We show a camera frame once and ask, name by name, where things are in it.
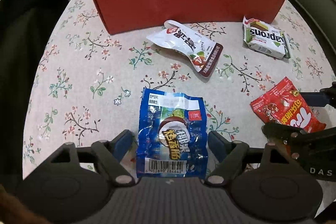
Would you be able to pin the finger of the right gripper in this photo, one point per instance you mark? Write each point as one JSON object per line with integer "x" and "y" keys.
{"x": 322, "y": 98}

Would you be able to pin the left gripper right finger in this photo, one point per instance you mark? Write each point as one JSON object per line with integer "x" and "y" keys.
{"x": 230, "y": 156}

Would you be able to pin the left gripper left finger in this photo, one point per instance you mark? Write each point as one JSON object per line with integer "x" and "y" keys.
{"x": 109, "y": 155}

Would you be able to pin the red Trolli candy bag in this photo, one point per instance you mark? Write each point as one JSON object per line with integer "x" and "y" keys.
{"x": 283, "y": 104}

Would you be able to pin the blue coconut snack bag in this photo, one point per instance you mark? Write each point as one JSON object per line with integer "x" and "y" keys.
{"x": 172, "y": 135}

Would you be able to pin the green white Kaprons wafer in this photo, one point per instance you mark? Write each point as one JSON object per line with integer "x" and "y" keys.
{"x": 264, "y": 38}

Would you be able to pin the white duck snack pouch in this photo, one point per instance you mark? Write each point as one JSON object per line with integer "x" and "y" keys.
{"x": 202, "y": 52}

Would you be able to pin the floral tablecloth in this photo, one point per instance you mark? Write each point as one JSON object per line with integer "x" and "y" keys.
{"x": 88, "y": 84}

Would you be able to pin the dark side table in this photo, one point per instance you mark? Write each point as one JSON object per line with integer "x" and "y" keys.
{"x": 26, "y": 26}

